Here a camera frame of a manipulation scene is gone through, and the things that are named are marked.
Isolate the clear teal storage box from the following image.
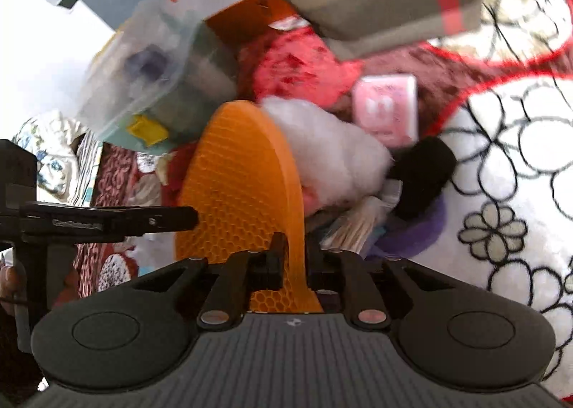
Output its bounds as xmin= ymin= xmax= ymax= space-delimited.
xmin=72 ymin=0 xmax=238 ymax=155

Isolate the orange honeycomb silicone pad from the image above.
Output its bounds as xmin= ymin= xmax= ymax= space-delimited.
xmin=175 ymin=101 xmax=322 ymax=313

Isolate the white plush bunny toy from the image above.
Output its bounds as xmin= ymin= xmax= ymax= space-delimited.
xmin=261 ymin=96 xmax=393 ymax=217

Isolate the black hair scrunchie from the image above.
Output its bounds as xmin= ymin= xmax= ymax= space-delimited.
xmin=387 ymin=137 xmax=457 ymax=222

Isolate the pink small card box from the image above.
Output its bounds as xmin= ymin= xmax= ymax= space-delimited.
xmin=352 ymin=74 xmax=419 ymax=148

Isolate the striped white bedsheet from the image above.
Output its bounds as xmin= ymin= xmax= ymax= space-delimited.
xmin=13 ymin=112 xmax=103 ymax=207

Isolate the purple cloth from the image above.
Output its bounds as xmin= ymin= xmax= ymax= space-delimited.
xmin=360 ymin=196 xmax=447 ymax=259

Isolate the cotton swabs pack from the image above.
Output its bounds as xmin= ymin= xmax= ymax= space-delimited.
xmin=321 ymin=179 xmax=403 ymax=259

